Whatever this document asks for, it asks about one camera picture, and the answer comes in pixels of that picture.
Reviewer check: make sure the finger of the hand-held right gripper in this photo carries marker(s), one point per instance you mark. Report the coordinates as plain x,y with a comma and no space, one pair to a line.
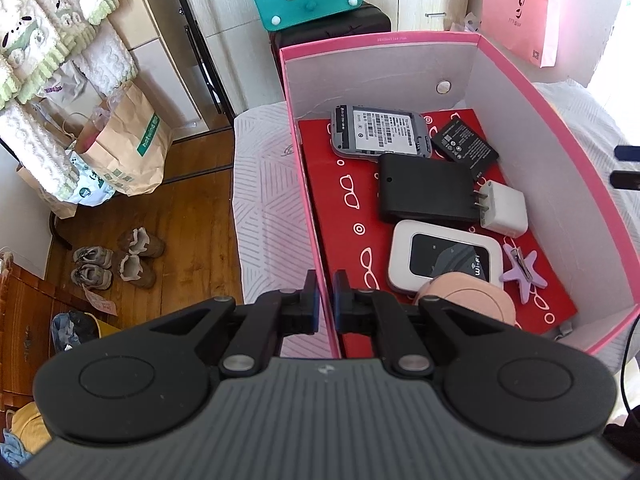
627,179
629,153

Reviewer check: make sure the grey sneaker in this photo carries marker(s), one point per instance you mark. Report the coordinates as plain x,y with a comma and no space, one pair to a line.
95,257
92,277

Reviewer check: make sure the pink round box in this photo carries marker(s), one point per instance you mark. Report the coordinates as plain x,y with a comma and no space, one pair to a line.
475,295

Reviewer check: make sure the purple star hair clip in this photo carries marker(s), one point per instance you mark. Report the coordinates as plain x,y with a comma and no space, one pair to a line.
515,278

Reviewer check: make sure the blue cloth bundle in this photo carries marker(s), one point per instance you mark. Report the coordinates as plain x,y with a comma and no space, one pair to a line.
75,332

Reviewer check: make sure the translucent hanging plastic bag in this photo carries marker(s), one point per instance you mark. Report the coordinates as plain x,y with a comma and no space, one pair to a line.
65,90

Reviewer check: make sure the red glasses print board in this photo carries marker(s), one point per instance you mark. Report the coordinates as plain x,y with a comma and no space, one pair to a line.
340,220

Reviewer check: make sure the white green plastic bag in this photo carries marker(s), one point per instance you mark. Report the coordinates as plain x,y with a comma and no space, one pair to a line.
90,190

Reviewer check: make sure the white wooden wardrobe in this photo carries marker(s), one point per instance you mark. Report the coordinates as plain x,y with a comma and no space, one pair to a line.
430,5

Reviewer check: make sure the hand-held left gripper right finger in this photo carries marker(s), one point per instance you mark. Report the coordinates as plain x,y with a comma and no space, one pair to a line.
340,297

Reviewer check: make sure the white pocket router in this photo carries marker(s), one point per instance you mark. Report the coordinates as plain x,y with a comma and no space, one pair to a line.
400,260

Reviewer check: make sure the black battery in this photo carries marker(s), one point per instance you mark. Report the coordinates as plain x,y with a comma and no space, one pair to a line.
462,142

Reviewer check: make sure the black door frame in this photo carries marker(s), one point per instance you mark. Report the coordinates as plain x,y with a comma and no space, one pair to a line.
200,45

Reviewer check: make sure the brown paper bag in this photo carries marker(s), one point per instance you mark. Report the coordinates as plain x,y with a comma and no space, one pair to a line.
135,160

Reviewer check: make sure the black rectangular case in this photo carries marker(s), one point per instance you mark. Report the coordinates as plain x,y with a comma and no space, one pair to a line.
425,190

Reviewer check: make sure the pink paper bag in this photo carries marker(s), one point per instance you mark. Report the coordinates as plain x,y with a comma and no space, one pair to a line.
515,10

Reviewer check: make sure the grey pocket router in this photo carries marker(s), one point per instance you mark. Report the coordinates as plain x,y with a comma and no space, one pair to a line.
380,130

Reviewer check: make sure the yellow cloth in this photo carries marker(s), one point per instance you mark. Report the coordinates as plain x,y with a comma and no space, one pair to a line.
30,425

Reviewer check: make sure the white green fleece pajama pants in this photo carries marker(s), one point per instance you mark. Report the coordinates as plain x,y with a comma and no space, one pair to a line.
30,140

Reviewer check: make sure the dark cloth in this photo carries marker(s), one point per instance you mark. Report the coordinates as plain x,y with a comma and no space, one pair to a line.
625,440

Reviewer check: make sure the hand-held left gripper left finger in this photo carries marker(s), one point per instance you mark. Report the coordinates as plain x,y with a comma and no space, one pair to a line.
314,297

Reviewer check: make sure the clear plastic packet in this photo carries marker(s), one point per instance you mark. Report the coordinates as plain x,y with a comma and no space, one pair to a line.
465,22

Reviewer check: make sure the pink cardboard box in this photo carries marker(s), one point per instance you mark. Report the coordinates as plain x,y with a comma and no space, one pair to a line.
500,75

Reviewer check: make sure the white plug charger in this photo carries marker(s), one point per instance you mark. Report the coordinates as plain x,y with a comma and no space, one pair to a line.
505,207

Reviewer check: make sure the pink paper card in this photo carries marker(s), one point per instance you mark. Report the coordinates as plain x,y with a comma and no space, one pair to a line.
100,302

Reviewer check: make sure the black suitcase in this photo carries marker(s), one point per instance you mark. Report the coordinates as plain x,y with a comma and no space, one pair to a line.
360,22

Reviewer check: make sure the wooden cabinet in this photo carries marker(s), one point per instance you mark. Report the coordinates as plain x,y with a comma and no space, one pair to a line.
30,320

